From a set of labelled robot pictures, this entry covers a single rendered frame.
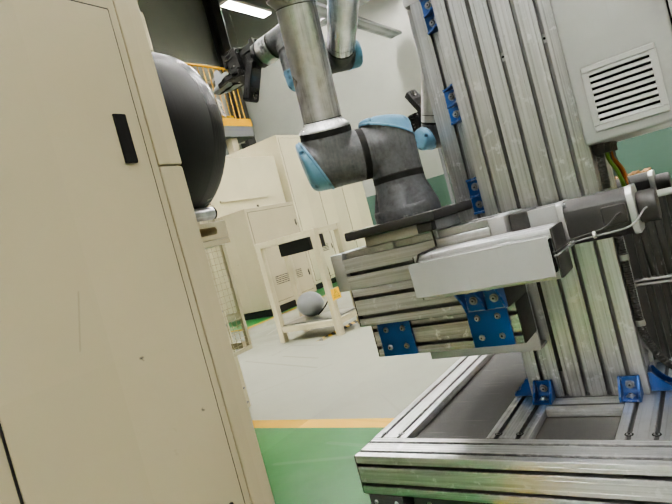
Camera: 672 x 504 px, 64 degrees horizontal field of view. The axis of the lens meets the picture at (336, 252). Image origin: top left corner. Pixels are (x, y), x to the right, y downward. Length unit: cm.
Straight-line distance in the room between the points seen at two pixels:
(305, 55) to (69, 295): 69
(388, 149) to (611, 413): 72
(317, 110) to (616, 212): 61
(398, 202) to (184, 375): 59
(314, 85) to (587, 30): 54
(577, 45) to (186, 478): 104
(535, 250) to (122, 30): 76
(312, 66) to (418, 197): 35
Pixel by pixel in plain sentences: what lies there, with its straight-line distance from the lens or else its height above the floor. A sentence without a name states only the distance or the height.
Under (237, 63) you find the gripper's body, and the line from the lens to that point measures 167.
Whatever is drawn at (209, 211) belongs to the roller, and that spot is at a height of 90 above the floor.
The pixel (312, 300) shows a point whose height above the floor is 27.
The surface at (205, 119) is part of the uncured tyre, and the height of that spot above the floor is 117.
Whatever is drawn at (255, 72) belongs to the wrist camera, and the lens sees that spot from 166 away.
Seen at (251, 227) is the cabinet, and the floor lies 103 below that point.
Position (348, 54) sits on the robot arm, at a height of 117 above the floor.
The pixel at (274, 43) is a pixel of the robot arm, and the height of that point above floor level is 127.
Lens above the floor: 72
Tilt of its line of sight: 2 degrees down
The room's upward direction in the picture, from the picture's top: 15 degrees counter-clockwise
